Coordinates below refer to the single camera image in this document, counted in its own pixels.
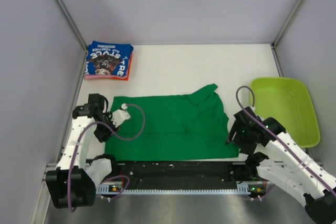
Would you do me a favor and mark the green t-shirt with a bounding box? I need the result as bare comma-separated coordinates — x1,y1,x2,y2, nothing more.
104,84,239,161

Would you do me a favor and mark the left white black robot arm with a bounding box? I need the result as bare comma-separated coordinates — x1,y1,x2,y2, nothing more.
45,93,130,212

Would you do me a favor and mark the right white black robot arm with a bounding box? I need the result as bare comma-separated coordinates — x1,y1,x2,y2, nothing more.
227,107,335,223

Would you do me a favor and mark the lime green plastic tray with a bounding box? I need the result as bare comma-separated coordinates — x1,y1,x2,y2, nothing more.
250,77,321,148

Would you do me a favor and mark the pink folded t-shirt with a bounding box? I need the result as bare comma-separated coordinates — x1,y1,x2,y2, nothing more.
84,74,116,80

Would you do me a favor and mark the blue printed folded t-shirt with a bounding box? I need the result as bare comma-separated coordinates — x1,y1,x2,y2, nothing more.
85,40,134,75

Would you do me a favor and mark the orange folded t-shirt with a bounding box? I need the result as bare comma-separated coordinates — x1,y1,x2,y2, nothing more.
112,53,133,81

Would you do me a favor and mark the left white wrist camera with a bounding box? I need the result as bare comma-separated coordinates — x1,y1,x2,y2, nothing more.
111,103,131,127

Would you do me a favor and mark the grey slotted cable duct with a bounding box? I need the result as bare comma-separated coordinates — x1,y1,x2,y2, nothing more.
96,183,266,196

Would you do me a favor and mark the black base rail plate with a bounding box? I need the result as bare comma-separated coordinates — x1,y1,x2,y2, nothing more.
114,161,265,190

